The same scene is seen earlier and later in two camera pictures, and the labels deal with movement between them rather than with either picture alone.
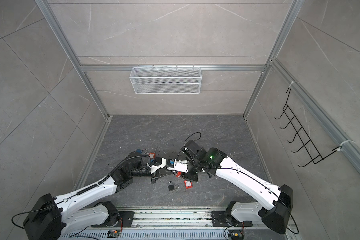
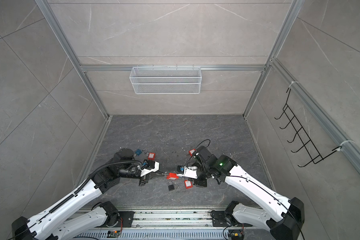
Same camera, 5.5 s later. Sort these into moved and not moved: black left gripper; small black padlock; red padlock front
Moved: black left gripper
Not moved: small black padlock; red padlock front
